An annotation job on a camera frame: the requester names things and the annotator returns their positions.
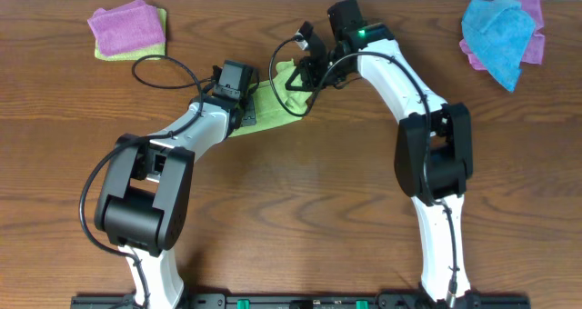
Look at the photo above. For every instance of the light green cloth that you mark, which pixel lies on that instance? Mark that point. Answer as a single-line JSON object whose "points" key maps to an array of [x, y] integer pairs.
{"points": [[269, 112]]}

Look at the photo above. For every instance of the folded green cloth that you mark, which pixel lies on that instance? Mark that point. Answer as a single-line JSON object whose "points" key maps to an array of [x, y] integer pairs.
{"points": [[151, 50]]}

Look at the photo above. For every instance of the folded pink cloth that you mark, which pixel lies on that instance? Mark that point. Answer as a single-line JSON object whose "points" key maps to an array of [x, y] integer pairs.
{"points": [[127, 28]]}

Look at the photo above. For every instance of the crumpled blue cloth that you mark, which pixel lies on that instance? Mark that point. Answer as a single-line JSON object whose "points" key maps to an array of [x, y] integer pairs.
{"points": [[498, 32]]}

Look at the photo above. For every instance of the crumpled pink cloth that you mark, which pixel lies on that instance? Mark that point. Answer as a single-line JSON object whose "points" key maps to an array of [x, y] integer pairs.
{"points": [[535, 49]]}

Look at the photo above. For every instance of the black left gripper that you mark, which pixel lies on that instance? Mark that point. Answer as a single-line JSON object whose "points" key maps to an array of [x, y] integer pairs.
{"points": [[248, 114]]}

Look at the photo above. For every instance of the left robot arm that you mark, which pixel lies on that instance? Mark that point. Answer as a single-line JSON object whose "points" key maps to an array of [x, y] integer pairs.
{"points": [[142, 205]]}

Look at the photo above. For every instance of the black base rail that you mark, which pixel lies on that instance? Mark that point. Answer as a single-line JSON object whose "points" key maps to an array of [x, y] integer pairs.
{"points": [[385, 300]]}

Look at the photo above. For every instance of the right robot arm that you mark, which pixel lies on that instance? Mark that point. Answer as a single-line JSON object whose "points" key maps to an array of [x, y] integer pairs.
{"points": [[433, 157]]}

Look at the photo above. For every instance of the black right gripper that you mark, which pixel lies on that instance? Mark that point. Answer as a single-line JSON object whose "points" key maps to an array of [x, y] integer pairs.
{"points": [[313, 66]]}

